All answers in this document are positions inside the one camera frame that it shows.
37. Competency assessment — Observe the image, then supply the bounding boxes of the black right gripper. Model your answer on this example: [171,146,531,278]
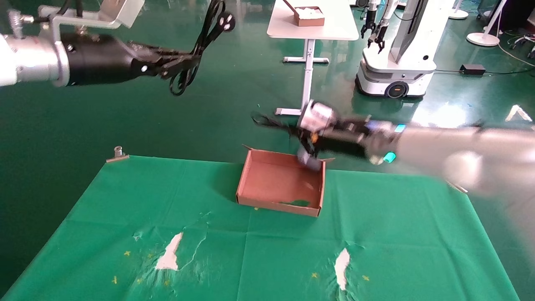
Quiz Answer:
[288,119,370,158]

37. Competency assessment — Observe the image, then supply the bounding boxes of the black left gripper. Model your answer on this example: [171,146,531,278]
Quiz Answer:
[68,33,201,87]

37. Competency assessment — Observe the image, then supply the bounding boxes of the black power adapter with cable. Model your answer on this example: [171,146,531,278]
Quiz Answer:
[251,114,323,172]

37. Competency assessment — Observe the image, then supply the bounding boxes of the black power cable with plug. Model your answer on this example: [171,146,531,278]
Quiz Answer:
[169,0,236,97]

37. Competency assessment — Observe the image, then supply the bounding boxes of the open brown cardboard box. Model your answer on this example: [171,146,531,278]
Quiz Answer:
[236,145,335,217]

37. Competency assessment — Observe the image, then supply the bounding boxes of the small brown cardboard box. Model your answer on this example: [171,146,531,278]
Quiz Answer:
[283,0,326,27]

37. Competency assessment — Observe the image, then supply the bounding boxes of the green table cloth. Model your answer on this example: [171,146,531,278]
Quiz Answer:
[0,156,521,301]

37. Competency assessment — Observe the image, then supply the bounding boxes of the white wheeled robot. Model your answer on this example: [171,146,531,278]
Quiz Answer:
[355,0,456,99]

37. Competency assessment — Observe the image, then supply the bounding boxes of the black gripper of distant robot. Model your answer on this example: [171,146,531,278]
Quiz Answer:
[361,12,377,39]
[368,21,387,54]

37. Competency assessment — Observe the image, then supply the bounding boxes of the white crumpled paper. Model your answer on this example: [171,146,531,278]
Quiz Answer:
[296,6,324,19]

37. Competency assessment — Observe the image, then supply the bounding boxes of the white round floor stand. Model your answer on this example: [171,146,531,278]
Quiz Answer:
[448,0,469,20]
[466,0,508,47]

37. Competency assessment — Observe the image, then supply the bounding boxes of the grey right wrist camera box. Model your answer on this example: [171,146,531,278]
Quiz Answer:
[298,100,336,131]

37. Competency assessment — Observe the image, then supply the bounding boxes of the white pedestal table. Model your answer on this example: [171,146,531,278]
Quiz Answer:
[267,0,360,117]

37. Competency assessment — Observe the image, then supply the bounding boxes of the thin black floor cable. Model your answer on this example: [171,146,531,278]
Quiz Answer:
[435,67,535,77]

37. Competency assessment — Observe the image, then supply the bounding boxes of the white floor cable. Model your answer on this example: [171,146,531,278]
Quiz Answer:
[497,40,535,68]

